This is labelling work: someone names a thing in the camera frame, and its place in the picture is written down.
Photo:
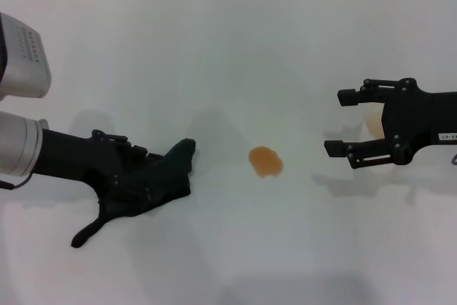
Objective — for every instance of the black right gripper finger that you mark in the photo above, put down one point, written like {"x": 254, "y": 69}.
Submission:
{"x": 375, "y": 94}
{"x": 371, "y": 151}

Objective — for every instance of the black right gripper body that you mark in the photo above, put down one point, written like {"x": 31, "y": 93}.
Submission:
{"x": 417, "y": 119}

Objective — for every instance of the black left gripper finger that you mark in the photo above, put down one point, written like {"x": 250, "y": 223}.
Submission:
{"x": 137, "y": 153}
{"x": 137, "y": 194}

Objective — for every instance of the dark rag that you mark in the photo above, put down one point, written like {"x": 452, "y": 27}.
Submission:
{"x": 171, "y": 173}

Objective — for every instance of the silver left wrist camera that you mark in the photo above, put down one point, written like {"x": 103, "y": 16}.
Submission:
{"x": 25, "y": 65}

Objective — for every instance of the orange liquid stain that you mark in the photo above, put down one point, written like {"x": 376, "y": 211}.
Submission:
{"x": 266, "y": 164}

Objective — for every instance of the translucent plastic cup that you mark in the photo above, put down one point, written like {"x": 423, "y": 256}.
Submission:
{"x": 373, "y": 121}

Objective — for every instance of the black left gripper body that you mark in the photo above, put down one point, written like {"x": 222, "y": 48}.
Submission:
{"x": 78, "y": 158}

